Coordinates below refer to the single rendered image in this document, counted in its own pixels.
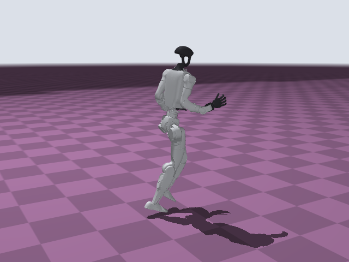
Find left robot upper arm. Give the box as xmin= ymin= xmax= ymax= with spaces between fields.
xmin=155 ymin=69 xmax=169 ymax=100

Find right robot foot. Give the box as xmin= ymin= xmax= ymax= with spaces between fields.
xmin=145 ymin=201 xmax=168 ymax=212

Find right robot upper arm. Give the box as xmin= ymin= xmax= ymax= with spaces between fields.
xmin=180 ymin=73 xmax=196 ymax=109

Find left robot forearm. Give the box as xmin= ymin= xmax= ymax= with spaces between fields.
xmin=155 ymin=99 xmax=171 ymax=111

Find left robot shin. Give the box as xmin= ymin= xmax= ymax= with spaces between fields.
xmin=167 ymin=162 xmax=186 ymax=192

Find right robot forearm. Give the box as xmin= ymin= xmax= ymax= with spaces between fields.
xmin=183 ymin=100 xmax=212 ymax=115

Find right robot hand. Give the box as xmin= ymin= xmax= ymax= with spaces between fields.
xmin=205 ymin=93 xmax=227 ymax=110

